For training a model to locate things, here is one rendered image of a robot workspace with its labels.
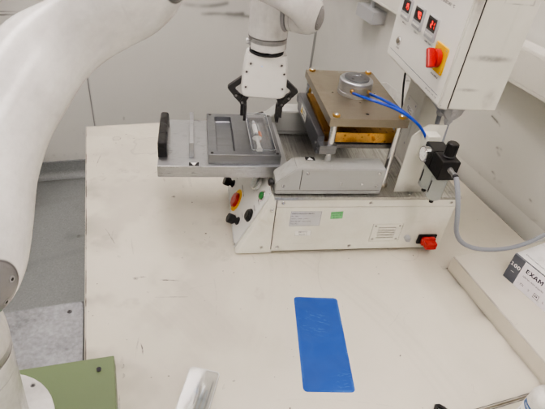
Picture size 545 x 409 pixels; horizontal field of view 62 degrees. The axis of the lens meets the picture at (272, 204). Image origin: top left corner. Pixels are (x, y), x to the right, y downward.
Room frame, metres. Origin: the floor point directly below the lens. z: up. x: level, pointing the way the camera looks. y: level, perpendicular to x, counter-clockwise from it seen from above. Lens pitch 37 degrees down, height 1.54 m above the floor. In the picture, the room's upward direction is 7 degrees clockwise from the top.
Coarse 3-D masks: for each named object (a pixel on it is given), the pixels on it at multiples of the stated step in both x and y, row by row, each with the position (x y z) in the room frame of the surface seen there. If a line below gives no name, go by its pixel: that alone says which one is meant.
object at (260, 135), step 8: (248, 120) 1.03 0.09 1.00; (256, 120) 1.04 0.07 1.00; (264, 120) 1.04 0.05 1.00; (248, 128) 0.99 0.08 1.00; (256, 128) 0.99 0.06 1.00; (264, 128) 1.00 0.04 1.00; (256, 136) 0.95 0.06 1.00; (264, 136) 0.96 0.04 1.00; (256, 144) 0.92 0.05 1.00; (264, 144) 0.92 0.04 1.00; (272, 144) 0.92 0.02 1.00
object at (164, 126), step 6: (162, 114) 0.99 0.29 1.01; (168, 114) 1.00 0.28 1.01; (162, 120) 0.96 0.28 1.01; (168, 120) 0.98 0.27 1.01; (162, 126) 0.94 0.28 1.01; (168, 126) 0.96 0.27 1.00; (162, 132) 0.91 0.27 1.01; (162, 138) 0.88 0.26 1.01; (162, 144) 0.87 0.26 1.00; (162, 150) 0.87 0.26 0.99; (162, 156) 0.87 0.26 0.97
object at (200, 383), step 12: (192, 372) 0.47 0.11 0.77; (204, 372) 0.47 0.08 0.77; (216, 372) 0.47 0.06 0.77; (192, 384) 0.44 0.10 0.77; (204, 384) 0.45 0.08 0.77; (192, 396) 0.42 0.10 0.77; (204, 396) 0.43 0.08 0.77; (180, 408) 0.40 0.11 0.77; (192, 408) 0.40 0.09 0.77; (204, 408) 0.40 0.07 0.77
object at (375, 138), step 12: (312, 96) 1.10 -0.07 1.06; (312, 108) 1.04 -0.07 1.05; (324, 120) 0.97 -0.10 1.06; (324, 132) 0.92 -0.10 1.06; (348, 132) 0.93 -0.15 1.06; (360, 132) 0.93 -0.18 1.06; (372, 132) 0.94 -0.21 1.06; (384, 132) 0.95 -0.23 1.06; (348, 144) 0.93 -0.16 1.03; (360, 144) 0.93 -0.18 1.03; (372, 144) 0.94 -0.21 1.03; (384, 144) 0.95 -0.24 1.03
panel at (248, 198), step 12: (240, 180) 1.03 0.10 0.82; (264, 180) 0.91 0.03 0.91; (228, 192) 1.05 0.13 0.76; (240, 192) 0.98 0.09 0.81; (252, 192) 0.93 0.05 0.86; (264, 192) 0.87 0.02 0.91; (240, 204) 0.94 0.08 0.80; (252, 204) 0.89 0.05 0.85; (240, 216) 0.90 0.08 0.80; (252, 216) 0.85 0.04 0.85; (240, 228) 0.86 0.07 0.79
